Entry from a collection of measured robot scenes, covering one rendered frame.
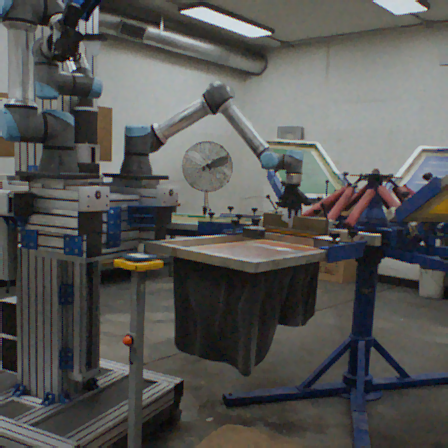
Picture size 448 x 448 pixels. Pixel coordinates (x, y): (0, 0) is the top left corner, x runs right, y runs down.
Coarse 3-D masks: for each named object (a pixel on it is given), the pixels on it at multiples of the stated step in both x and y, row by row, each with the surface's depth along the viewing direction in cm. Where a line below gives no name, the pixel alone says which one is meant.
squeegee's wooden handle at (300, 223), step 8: (264, 216) 261; (272, 216) 258; (280, 216) 255; (296, 216) 249; (304, 216) 246; (264, 224) 261; (272, 224) 258; (280, 224) 255; (296, 224) 249; (304, 224) 246; (312, 224) 243; (320, 224) 240; (328, 224) 241; (320, 232) 241
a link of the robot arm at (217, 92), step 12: (216, 84) 237; (216, 96) 235; (228, 96) 235; (216, 108) 237; (228, 108) 235; (228, 120) 237; (240, 120) 235; (240, 132) 236; (252, 132) 235; (252, 144) 235; (264, 144) 235; (264, 156) 233; (276, 156) 234; (264, 168) 237
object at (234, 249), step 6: (216, 246) 242; (222, 246) 243; (228, 246) 244; (234, 246) 245; (240, 246) 246; (246, 246) 247; (252, 246) 248; (276, 246) 252; (282, 246) 253; (288, 246) 254; (294, 246) 256; (216, 252) 225; (222, 252) 225; (228, 252) 226; (234, 252) 227; (240, 252) 228; (246, 252) 229
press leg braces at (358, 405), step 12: (336, 348) 320; (348, 348) 318; (360, 348) 311; (384, 348) 327; (324, 360) 318; (336, 360) 317; (360, 360) 307; (324, 372) 315; (360, 372) 302; (312, 384) 314; (360, 384) 297; (360, 396) 293; (360, 408) 289
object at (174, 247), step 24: (168, 240) 228; (192, 240) 238; (216, 240) 250; (240, 240) 263; (288, 240) 266; (312, 240) 257; (216, 264) 196; (240, 264) 189; (264, 264) 189; (288, 264) 201
